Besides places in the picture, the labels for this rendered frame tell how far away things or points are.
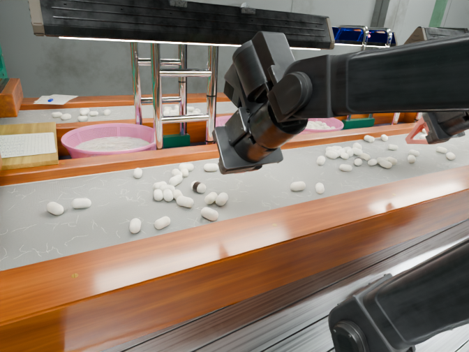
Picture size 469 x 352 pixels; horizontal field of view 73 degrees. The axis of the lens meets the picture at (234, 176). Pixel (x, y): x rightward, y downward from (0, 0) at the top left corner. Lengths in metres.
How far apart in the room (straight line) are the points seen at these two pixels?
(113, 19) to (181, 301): 0.47
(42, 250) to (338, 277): 0.50
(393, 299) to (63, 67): 2.21
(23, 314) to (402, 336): 0.39
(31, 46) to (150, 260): 1.96
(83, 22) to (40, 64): 1.72
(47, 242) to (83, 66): 1.84
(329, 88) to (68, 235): 0.47
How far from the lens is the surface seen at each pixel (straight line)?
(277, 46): 0.41
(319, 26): 0.85
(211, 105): 0.90
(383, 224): 0.70
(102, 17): 0.63
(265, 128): 0.39
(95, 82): 2.38
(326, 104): 0.32
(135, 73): 1.08
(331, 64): 0.32
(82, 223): 0.63
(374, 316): 0.36
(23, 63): 2.33
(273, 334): 0.52
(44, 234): 0.62
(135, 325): 0.50
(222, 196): 0.65
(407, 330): 0.35
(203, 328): 0.52
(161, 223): 0.58
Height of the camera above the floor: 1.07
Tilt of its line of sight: 25 degrees down
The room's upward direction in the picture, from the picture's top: 4 degrees clockwise
